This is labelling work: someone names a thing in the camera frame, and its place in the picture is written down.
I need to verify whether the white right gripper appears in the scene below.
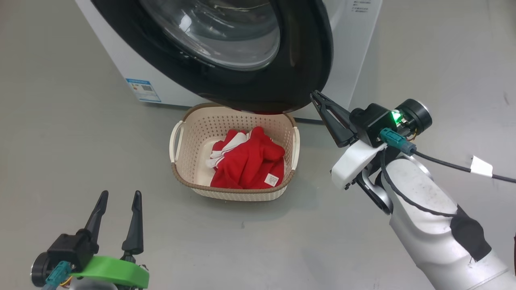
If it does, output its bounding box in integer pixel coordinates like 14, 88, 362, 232
310, 91, 388, 190

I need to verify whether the cream perforated basket brown rim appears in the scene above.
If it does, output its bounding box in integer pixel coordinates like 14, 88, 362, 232
169, 102, 301, 202

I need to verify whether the blue energy label sticker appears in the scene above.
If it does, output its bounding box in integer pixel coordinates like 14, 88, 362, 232
125, 77, 162, 103

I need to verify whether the red and white garment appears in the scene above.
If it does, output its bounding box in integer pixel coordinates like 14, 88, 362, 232
206, 126, 286, 190

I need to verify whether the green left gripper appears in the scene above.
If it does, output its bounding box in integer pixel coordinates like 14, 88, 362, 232
70, 190, 150, 289

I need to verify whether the black cable teal plug left arm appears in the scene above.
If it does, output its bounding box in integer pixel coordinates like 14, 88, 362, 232
40, 261, 74, 290

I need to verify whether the white cable tag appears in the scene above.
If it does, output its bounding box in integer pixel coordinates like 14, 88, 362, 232
470, 155, 493, 178

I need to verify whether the white front-load washing machine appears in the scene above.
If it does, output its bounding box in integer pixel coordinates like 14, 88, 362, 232
75, 0, 384, 122

